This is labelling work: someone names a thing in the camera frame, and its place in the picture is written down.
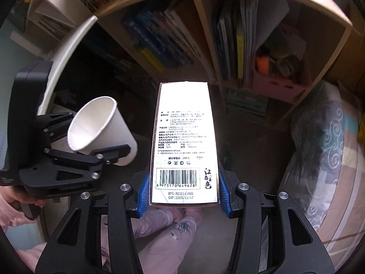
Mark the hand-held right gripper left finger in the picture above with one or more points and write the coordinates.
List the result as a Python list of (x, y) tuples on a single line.
[(144, 194)]

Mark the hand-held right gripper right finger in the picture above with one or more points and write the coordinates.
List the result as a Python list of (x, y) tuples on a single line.
[(223, 194)]

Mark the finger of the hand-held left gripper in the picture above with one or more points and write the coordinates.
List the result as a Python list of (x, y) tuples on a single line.
[(54, 122), (114, 152)]

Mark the white paper cup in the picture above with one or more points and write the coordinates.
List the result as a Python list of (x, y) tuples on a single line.
[(97, 125)]

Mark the tall white carton box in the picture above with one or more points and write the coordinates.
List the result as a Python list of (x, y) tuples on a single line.
[(185, 137)]

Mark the person's left hand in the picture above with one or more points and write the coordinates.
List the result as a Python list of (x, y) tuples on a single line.
[(14, 195)]

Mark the stack of teal books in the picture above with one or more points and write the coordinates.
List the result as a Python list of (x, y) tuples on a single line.
[(246, 102)]

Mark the row of blue books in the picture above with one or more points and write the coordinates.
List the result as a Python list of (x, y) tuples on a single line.
[(151, 40)]

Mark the pink storage basket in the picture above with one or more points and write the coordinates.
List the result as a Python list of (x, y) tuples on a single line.
[(279, 85)]

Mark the row of pale books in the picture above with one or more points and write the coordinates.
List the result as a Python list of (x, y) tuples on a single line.
[(185, 28)]

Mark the wooden bookshelf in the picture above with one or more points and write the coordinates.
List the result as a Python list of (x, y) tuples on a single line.
[(199, 34)]

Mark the row of tall books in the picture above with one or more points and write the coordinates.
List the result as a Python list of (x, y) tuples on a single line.
[(236, 34)]

